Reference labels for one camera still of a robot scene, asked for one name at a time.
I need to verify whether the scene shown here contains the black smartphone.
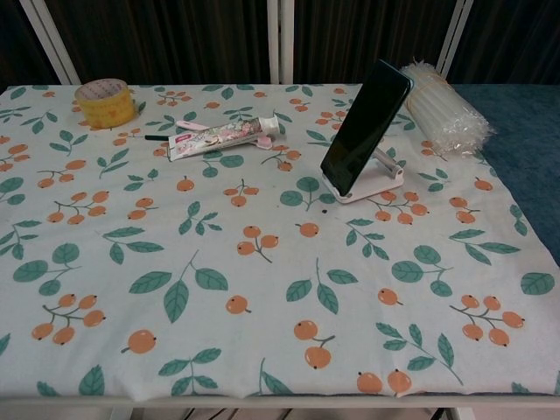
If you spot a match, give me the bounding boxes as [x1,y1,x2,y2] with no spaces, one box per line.
[318,58,415,196]

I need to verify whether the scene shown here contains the white partition frame post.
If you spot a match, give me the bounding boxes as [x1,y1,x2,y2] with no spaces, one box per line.
[434,0,477,85]
[18,0,83,86]
[265,0,296,86]

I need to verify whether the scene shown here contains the blue fabric mat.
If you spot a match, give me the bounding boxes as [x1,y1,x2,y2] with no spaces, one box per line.
[444,83,560,216]

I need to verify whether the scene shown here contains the white folding phone stand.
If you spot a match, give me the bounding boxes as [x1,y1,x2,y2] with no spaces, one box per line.
[322,145,405,205]

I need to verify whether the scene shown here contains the yellow tape roll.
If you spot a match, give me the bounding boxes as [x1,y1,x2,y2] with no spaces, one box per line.
[73,78,137,130]

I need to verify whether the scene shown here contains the floral leaf print tablecloth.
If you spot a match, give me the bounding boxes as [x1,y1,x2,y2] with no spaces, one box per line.
[0,83,560,400]

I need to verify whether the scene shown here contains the pink white toothbrush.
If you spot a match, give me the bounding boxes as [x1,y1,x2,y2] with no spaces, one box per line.
[175,119,274,151]

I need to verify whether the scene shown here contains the floral toothpaste tube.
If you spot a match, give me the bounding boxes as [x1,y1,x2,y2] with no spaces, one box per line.
[167,115,282,163]

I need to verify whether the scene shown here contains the clear plastic stick bundle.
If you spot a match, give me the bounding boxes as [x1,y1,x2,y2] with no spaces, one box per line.
[399,62,498,157]

